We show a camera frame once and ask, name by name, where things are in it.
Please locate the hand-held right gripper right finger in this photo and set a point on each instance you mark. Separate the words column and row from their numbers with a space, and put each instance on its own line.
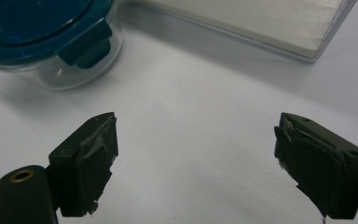
column 320, row 168

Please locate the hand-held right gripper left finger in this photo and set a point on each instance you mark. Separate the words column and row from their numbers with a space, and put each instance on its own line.
column 87, row 168

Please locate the round container with blue lid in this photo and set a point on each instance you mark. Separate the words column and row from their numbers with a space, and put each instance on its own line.
column 43, row 34

